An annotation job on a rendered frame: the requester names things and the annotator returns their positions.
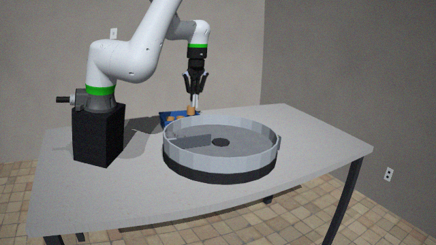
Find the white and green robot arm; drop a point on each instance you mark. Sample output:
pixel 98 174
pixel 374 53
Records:
pixel 135 61

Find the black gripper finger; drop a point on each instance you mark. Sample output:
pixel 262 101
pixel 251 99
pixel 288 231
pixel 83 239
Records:
pixel 199 84
pixel 190 88

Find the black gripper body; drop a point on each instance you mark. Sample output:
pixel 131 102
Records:
pixel 195 65

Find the blue crate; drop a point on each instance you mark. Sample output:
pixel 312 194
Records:
pixel 163 115

